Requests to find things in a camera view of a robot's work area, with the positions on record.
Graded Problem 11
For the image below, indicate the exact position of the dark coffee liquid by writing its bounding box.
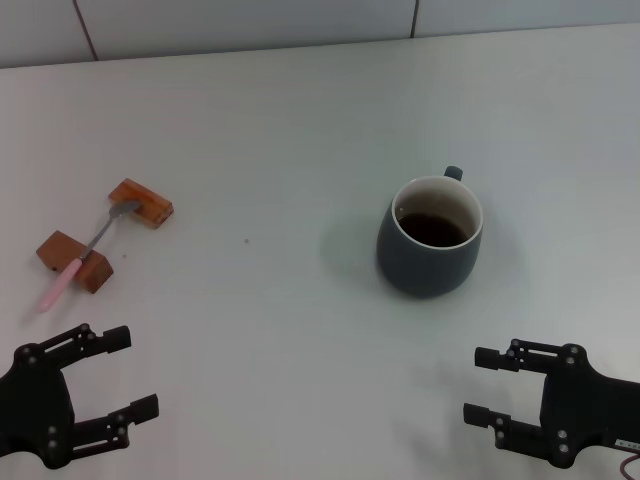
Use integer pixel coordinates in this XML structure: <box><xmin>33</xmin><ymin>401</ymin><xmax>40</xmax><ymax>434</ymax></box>
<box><xmin>399</xmin><ymin>212</ymin><xmax>476</xmax><ymax>250</ymax></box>

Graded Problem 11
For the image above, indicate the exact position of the grooved orange wooden block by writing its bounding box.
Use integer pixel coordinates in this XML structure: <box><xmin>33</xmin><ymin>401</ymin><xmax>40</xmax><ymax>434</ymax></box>
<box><xmin>107</xmin><ymin>177</ymin><xmax>175</xmax><ymax>230</ymax></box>

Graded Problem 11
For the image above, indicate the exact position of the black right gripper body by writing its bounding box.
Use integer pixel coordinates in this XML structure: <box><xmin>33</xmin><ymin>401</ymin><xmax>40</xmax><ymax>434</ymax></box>
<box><xmin>542</xmin><ymin>344</ymin><xmax>640</xmax><ymax>469</ymax></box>

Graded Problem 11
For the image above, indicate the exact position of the pink handled metal spoon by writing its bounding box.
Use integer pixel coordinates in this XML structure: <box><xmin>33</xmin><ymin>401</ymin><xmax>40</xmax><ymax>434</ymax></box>
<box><xmin>38</xmin><ymin>200</ymin><xmax>142</xmax><ymax>314</ymax></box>

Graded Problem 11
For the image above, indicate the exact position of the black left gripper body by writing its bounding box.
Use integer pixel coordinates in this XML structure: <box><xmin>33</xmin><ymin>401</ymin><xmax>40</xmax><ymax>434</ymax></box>
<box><xmin>0</xmin><ymin>343</ymin><xmax>76</xmax><ymax>470</ymax></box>

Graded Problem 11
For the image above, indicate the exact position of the plain brown wooden block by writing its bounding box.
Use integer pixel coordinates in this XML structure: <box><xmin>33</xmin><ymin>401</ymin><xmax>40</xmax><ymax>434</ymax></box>
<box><xmin>35</xmin><ymin>229</ymin><xmax>115</xmax><ymax>295</ymax></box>

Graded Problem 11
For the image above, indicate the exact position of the grey ceramic cup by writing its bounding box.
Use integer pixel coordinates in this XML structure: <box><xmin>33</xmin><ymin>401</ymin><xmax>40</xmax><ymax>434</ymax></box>
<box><xmin>375</xmin><ymin>165</ymin><xmax>485</xmax><ymax>300</ymax></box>

